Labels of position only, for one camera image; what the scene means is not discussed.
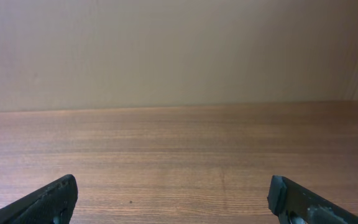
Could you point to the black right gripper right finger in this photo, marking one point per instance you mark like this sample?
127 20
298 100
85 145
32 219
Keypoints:
294 204

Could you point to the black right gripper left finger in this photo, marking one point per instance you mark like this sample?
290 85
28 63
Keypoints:
53 203

